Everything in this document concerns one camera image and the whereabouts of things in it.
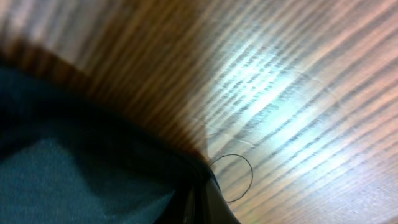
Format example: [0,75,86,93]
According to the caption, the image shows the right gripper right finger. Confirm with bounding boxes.
[203,179,240,224]

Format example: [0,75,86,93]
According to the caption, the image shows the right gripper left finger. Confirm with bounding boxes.
[155,185,196,224]

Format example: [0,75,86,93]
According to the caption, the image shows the black t-shirt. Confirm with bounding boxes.
[1,67,211,223]

